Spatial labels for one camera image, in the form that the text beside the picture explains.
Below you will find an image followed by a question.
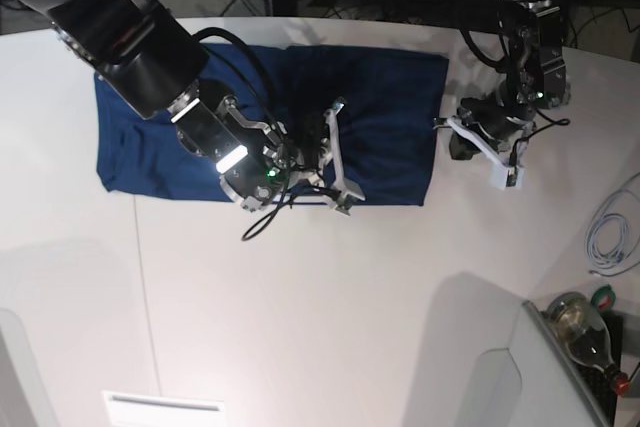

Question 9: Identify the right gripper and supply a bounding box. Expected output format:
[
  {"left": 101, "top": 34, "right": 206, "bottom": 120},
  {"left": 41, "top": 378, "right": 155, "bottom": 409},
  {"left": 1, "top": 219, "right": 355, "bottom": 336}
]
[{"left": 287, "top": 110, "right": 331, "bottom": 187}]

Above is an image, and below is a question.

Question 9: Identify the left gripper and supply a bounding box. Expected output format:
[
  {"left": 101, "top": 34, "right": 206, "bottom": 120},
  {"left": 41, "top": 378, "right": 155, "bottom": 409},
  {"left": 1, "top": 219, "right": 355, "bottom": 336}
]
[{"left": 449, "top": 96, "right": 534, "bottom": 161}]

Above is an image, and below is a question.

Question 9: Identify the dark blue t-shirt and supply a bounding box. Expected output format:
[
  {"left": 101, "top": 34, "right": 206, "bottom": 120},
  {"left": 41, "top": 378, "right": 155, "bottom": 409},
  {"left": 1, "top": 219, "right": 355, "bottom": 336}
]
[{"left": 95, "top": 45, "right": 449, "bottom": 206}]

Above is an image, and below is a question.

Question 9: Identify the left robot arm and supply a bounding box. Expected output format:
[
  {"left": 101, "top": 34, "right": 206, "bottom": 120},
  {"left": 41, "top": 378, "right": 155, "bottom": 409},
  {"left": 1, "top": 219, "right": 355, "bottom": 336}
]
[{"left": 455, "top": 0, "right": 570, "bottom": 166}]

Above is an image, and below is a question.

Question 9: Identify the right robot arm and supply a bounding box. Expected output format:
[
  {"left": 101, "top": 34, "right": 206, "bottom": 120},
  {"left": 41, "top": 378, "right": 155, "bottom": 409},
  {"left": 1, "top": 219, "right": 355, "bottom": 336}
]
[{"left": 19, "top": 0, "right": 338, "bottom": 239}]

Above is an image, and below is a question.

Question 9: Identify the green tape roll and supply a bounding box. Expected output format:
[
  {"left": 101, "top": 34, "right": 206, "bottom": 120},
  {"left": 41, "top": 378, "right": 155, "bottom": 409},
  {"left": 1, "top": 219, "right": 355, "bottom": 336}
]
[{"left": 590, "top": 285, "right": 617, "bottom": 313}]

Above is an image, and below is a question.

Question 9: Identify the clear glass bottle red cap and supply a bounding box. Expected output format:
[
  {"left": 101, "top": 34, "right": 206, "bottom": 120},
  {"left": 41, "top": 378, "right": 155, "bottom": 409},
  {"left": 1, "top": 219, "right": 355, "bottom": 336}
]
[{"left": 546, "top": 292, "right": 631, "bottom": 396}]

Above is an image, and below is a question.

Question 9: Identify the black mat under bottle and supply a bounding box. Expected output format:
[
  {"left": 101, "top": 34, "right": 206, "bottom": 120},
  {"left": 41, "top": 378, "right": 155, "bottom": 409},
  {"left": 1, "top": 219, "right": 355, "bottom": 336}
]
[{"left": 574, "top": 311, "right": 626, "bottom": 421}]

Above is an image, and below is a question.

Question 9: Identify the coiled white cable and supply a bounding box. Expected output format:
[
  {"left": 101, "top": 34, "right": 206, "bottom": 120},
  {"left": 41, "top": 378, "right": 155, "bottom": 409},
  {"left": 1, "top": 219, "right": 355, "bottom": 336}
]
[{"left": 585, "top": 186, "right": 640, "bottom": 277}]

